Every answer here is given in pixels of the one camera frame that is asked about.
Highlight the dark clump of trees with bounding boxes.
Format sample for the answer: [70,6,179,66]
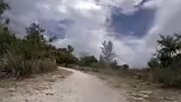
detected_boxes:
[75,51,100,69]

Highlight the tall thin tree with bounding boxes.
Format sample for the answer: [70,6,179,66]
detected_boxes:
[97,38,120,66]

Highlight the dry low shrubs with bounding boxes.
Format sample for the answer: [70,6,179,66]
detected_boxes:
[88,58,155,83]

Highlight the pale dirt path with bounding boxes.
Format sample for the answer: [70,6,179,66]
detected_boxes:
[0,57,144,102]

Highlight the row of green bushes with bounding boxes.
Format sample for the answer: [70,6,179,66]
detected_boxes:
[0,0,87,95]

